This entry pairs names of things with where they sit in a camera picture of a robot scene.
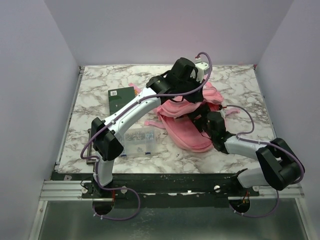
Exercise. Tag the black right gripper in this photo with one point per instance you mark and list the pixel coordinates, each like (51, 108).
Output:
(204, 111)

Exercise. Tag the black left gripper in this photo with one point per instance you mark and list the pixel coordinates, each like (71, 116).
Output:
(195, 96)

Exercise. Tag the dark green hardcover book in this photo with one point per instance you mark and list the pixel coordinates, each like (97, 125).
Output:
(118, 98)

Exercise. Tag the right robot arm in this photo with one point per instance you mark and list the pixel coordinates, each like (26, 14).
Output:
(278, 165)

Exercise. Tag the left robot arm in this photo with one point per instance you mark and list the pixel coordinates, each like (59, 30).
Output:
(108, 132)

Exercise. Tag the clear plastic screw organizer box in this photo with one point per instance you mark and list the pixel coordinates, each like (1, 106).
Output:
(138, 142)

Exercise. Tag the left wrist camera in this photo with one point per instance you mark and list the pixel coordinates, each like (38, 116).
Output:
(202, 70)

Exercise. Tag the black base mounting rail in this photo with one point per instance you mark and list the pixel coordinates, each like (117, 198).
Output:
(160, 190)

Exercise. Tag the black metal clamp bracket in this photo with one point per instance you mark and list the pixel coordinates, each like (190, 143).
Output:
(90, 161)

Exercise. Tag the aluminium extrusion rail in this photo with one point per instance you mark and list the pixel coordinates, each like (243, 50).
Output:
(61, 191)

